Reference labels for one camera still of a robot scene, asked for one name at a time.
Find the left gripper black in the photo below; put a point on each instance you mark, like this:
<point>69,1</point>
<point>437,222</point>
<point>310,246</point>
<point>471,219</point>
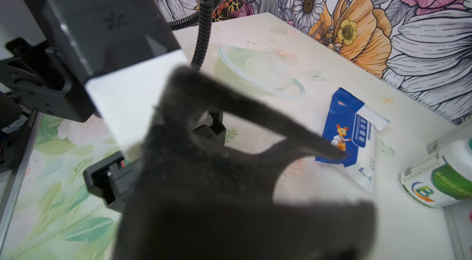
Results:
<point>157,128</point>

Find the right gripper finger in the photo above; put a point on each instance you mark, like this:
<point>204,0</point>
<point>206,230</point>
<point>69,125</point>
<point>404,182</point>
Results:
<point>243,112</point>
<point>196,200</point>

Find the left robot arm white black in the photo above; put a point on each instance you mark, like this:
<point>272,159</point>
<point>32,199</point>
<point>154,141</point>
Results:
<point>40,75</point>

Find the blue white bandage packet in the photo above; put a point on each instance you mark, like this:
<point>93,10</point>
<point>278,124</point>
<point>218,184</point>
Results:
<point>352,127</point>

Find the white bottle green cap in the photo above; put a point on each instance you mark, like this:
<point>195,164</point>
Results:
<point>444,178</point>

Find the silver aluminium first aid case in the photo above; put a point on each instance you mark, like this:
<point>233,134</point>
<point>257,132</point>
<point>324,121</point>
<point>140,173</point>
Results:
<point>458,215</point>

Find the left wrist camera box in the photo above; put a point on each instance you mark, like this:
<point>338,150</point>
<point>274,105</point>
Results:
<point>97,37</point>

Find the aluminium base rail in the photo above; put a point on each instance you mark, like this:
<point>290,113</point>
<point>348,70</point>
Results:
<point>13,179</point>

